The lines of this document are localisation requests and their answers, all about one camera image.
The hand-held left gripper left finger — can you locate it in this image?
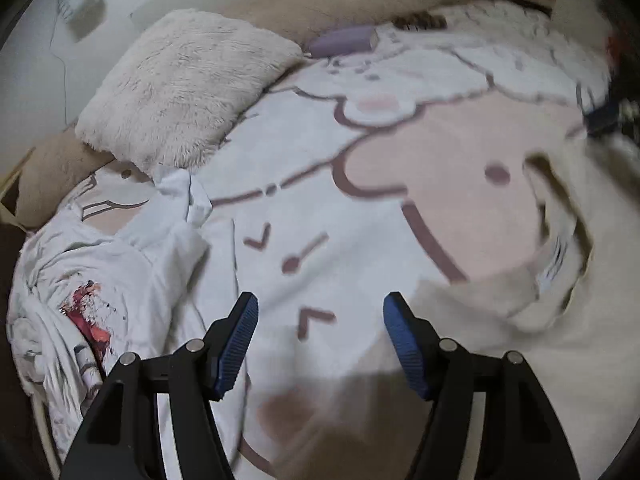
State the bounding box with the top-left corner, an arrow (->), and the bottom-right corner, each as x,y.
60,291 -> 260,480

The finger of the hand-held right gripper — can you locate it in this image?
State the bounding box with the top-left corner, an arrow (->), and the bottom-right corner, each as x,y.
582,99 -> 625,137

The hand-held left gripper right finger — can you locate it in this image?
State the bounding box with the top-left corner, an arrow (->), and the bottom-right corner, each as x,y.
382,291 -> 581,480

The white garment with red print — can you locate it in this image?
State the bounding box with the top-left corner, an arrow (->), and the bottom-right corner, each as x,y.
7,167 -> 251,461

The beige garment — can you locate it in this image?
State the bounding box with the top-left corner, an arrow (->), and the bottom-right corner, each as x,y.
240,147 -> 640,480

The stack of folded clothes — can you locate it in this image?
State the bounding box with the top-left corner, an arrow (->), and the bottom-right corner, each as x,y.
605,10 -> 640,101

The bear print bedsheet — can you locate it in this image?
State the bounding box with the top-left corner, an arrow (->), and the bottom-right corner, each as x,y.
50,0 -> 616,480

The brown scrunchie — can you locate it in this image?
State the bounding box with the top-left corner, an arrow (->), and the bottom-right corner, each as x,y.
392,10 -> 448,31

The fluffy white pillow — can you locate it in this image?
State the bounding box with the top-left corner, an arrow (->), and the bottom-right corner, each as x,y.
75,9 -> 305,171

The purple box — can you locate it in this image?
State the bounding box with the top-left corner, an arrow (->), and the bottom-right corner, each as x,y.
306,25 -> 380,58

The thin wall cable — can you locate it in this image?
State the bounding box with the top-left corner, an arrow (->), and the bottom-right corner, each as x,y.
50,10 -> 71,126

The white hanging wall bag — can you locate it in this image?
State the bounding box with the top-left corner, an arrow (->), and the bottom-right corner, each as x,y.
57,0 -> 107,43

